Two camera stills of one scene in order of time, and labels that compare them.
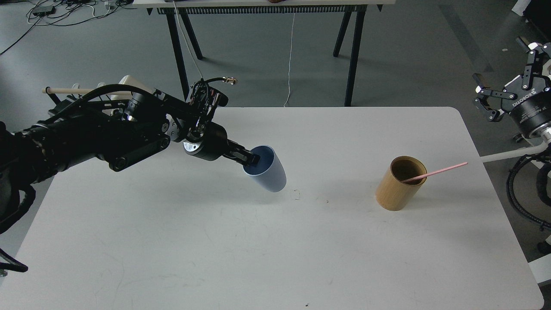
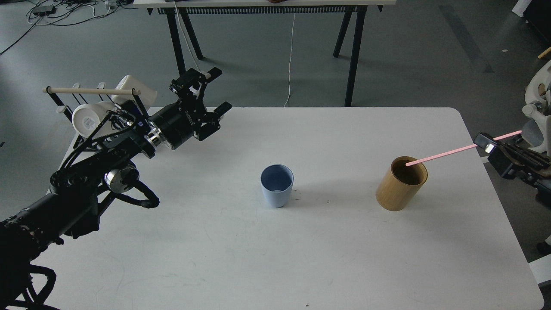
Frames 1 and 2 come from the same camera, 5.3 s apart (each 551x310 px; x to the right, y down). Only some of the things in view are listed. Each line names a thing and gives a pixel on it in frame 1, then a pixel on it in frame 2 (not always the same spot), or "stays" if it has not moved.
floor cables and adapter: (57, 13) stays
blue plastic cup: (269, 172) → (277, 180)
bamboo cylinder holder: (393, 194) stays
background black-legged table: (173, 9) stays
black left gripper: (210, 144) → (176, 123)
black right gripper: (531, 109) → (508, 161)
